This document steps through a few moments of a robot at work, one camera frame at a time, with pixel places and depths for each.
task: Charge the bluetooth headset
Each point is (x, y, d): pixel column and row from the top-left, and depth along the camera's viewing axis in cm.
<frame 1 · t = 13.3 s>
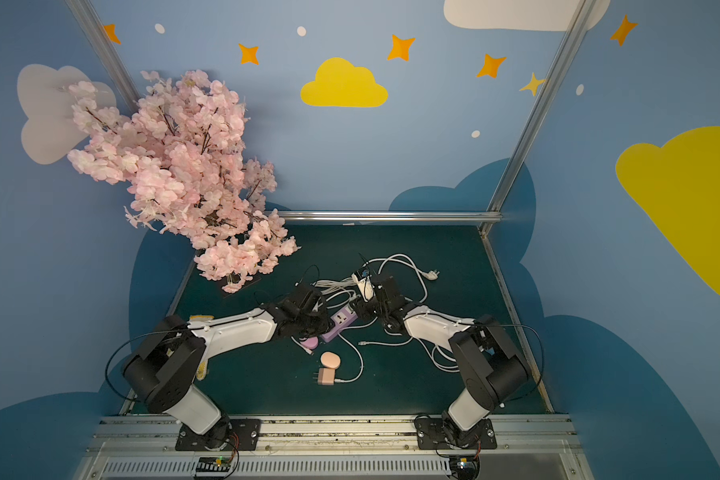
left hand: (337, 321, 90), fingers closed
right hand: (360, 297, 92), fingers open
purple earbud case: (310, 343, 90), point 2 cm above the table
pink charger adapter: (326, 376, 84), point 2 cm above the table

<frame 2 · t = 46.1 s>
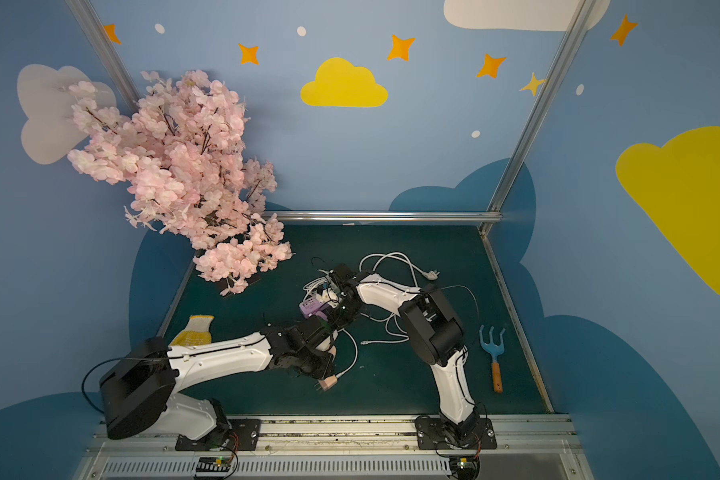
left hand: (336, 367, 82), fingers closed
right hand: (334, 325, 92), fingers closed
orange handled garden fork: (494, 351, 90), point 2 cm above the table
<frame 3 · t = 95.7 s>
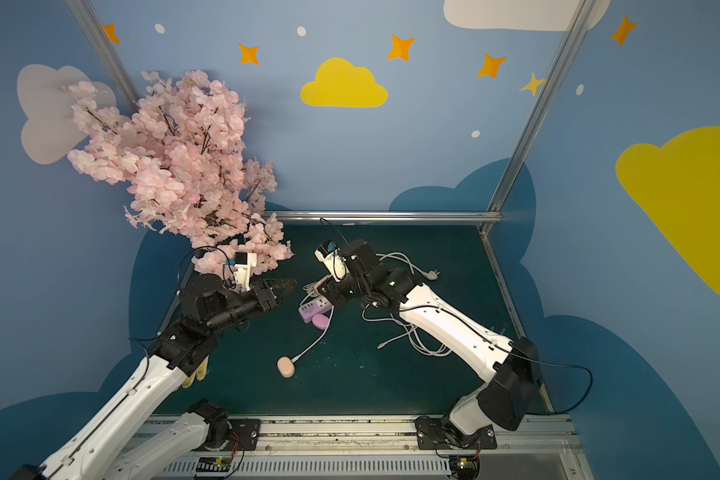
left hand: (294, 281, 69), fingers open
right hand: (331, 280, 75), fingers open
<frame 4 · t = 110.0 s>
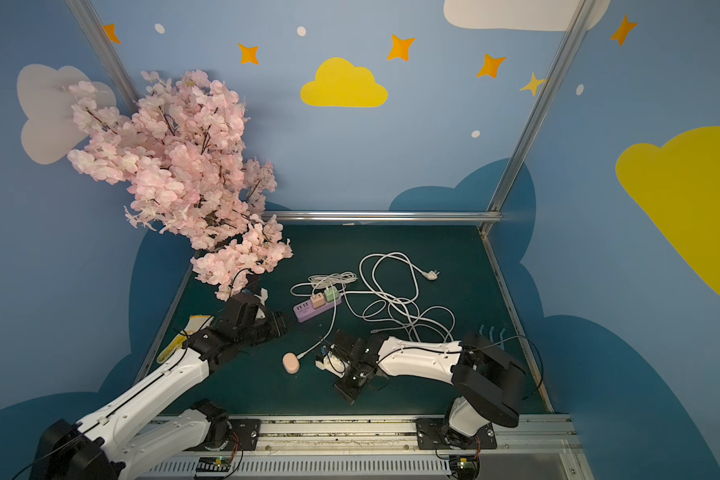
left hand: (290, 316, 82), fingers open
right hand: (344, 387, 81), fingers closed
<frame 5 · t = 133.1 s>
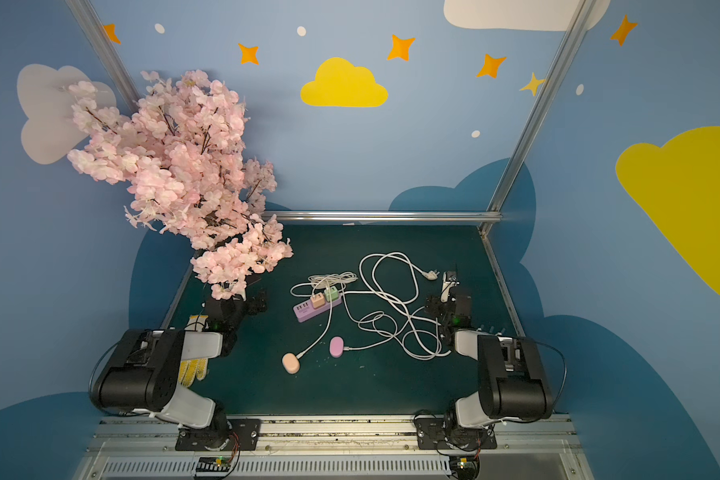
left hand: (250, 284, 94), fingers open
right hand: (447, 290, 95), fingers open
